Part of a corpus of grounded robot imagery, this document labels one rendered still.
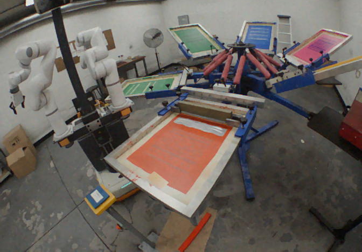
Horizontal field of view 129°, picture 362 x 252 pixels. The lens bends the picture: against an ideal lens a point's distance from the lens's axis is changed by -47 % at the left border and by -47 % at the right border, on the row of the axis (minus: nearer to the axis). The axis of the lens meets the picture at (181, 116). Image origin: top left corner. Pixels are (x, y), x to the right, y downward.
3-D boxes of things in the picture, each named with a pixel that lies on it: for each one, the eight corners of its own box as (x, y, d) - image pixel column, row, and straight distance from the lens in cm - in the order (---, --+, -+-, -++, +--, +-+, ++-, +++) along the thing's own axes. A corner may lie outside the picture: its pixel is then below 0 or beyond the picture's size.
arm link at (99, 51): (101, 19, 116) (74, 27, 111) (122, 67, 102) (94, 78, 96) (97, 30, 127) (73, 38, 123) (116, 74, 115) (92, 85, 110)
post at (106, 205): (155, 260, 163) (93, 226, 77) (138, 246, 170) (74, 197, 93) (170, 244, 162) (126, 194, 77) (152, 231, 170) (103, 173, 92)
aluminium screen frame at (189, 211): (190, 221, 64) (189, 217, 61) (106, 162, 98) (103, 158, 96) (254, 114, 113) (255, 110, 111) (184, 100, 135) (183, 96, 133)
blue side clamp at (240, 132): (242, 145, 89) (243, 135, 85) (234, 142, 91) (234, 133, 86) (256, 117, 113) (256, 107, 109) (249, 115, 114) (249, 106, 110)
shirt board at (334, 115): (364, 139, 152) (369, 131, 148) (354, 169, 117) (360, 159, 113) (254, 81, 193) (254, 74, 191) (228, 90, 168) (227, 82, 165)
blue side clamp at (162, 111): (164, 121, 114) (162, 113, 110) (159, 120, 117) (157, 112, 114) (188, 102, 133) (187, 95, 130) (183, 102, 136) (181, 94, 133)
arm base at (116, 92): (109, 104, 119) (101, 84, 115) (124, 97, 121) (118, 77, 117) (113, 111, 105) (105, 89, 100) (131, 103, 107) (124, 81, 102)
